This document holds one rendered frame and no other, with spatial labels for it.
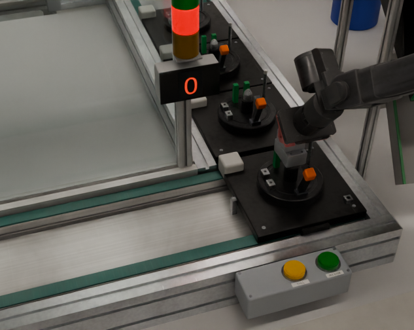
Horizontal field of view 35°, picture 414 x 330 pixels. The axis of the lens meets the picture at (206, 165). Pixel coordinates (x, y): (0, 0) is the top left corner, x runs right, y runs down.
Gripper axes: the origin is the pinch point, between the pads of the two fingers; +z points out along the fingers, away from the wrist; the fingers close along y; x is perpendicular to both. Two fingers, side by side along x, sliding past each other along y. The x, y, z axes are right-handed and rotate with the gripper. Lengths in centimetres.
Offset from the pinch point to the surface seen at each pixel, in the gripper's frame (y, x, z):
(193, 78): 17.7, -14.0, -3.3
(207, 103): 6.1, -19.0, 31.3
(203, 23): -5, -49, 51
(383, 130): -39, -3, 33
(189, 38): 18.4, -19.3, -10.1
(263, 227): 9.3, 16.1, 4.6
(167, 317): 31.4, 28.4, 7.8
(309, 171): -0.5, 8.2, -2.1
